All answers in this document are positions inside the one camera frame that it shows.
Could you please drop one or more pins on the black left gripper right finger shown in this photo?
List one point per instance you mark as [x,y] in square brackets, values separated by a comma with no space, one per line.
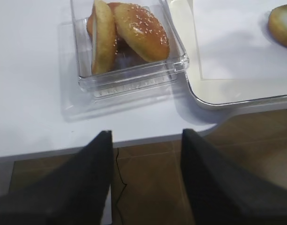
[222,193]

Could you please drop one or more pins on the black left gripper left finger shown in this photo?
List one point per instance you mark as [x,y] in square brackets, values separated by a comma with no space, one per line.
[73,194]

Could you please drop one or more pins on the clear bun container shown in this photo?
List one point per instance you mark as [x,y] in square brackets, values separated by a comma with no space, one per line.
[130,84]

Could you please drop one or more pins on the silver metal tray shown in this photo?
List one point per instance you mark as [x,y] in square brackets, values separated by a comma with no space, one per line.
[216,93]

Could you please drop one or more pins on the white parchment paper sheet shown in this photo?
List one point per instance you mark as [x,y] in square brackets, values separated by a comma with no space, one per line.
[234,41]

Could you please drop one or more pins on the upright bun half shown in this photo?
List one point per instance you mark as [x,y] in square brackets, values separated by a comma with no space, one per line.
[103,38]

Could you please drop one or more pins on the plain brown bun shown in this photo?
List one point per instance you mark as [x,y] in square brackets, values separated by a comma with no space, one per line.
[112,6]

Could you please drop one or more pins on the sesame top bun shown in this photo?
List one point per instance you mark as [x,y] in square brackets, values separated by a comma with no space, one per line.
[142,31]

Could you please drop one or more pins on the toasted bottom bun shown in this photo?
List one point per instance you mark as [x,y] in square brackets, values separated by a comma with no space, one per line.
[277,24]

